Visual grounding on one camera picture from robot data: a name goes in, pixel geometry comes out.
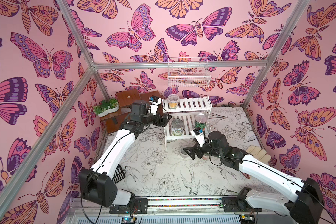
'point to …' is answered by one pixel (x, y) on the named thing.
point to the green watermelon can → (200, 120)
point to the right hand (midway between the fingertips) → (187, 145)
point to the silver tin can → (177, 127)
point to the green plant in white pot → (106, 106)
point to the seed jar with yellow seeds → (173, 99)
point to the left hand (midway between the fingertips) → (166, 112)
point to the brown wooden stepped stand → (125, 99)
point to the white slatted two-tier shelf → (192, 113)
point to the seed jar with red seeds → (206, 157)
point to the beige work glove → (258, 153)
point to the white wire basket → (188, 72)
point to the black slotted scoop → (119, 174)
